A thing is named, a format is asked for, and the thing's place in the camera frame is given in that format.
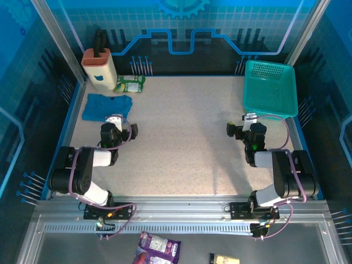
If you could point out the blue t-shirt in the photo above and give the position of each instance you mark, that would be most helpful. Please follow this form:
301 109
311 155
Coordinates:
101 107

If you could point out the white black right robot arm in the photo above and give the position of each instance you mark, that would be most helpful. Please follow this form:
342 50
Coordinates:
283 173

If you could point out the green snack packet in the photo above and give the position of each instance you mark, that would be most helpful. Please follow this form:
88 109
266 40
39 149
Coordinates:
129 87

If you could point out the teal plastic basket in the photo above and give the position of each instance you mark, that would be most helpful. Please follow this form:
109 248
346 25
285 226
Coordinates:
269 88

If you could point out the beige knife block orange top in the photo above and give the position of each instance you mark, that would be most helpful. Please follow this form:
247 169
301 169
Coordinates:
100 74

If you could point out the purple snack packet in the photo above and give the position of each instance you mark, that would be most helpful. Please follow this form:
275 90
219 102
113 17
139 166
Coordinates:
156 247

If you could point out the pale yellow snack packet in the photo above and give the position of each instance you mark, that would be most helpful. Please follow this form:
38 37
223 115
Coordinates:
224 259

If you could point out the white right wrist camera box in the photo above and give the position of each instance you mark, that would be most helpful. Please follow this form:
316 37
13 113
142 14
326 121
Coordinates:
250 122

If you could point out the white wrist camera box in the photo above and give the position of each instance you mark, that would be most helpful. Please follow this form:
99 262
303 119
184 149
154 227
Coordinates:
117 124
250 122

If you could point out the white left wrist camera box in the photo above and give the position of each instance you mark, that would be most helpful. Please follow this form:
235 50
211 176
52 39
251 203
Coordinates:
117 124

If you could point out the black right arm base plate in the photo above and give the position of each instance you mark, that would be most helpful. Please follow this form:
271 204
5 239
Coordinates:
242 210

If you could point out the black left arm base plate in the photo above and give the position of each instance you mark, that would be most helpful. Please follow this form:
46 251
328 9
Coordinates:
93 213

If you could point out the aluminium frame rail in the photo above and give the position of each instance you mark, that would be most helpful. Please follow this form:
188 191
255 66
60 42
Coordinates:
178 210

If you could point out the aluminium frame post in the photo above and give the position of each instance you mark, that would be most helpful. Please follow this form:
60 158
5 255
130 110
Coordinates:
59 41
305 35

